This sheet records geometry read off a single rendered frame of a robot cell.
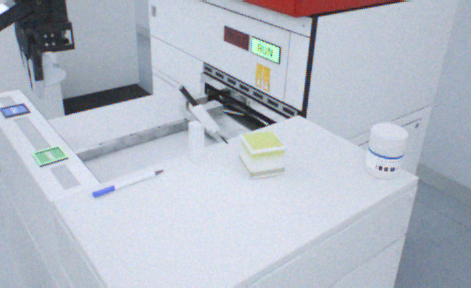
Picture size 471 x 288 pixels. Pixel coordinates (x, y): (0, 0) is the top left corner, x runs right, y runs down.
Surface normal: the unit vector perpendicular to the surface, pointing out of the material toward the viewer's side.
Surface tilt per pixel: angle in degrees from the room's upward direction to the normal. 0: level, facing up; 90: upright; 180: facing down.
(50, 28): 90
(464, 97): 90
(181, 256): 0
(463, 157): 90
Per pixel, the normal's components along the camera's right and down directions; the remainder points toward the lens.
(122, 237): 0.04, -0.91
